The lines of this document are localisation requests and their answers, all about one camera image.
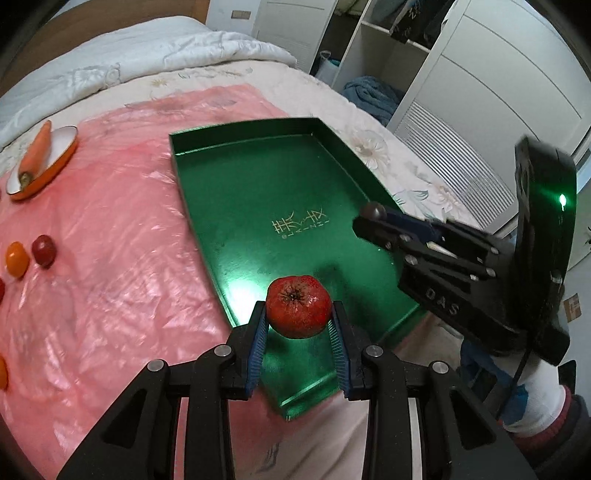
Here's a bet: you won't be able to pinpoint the red apple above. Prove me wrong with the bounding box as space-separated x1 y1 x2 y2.
266 275 332 340
31 235 57 269

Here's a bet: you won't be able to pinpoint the orange tangerine front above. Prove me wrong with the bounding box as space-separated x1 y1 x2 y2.
0 356 9 391

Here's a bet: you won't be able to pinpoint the orange tangerine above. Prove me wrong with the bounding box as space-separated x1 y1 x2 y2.
5 241 30 279
0 356 9 391

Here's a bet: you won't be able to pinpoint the right gloved hand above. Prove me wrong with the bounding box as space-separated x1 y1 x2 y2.
460 340 569 438

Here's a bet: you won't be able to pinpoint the floral bed sheet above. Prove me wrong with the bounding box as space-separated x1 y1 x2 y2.
0 58 486 480

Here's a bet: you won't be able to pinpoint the blue folded towel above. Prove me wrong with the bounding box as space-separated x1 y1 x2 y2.
341 76 405 126

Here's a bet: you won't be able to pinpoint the green shallow tray box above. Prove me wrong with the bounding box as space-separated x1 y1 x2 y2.
168 117 426 422

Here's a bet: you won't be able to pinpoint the white wardrobe with shelves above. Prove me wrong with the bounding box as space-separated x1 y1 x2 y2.
205 0 590 232

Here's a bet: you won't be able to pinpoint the pink plastic sheet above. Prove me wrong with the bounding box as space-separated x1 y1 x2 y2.
0 82 417 480

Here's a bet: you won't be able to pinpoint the white bag on floor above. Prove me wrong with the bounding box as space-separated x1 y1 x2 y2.
315 50 339 86

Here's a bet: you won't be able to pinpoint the hanging dark clothes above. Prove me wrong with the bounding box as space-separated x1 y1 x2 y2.
391 0 456 49

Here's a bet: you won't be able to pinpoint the orange carrot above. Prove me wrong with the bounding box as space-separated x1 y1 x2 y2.
18 120 52 189

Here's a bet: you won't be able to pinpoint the orange enamel dish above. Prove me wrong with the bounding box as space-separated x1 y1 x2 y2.
6 126 78 201

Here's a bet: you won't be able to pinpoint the white duvet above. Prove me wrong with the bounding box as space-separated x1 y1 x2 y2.
1 16 297 147

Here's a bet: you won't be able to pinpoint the wooden headboard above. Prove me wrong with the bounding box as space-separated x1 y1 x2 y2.
1 1 209 92

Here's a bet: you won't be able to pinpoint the wall socket right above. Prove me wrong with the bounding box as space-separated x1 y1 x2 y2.
230 10 252 20

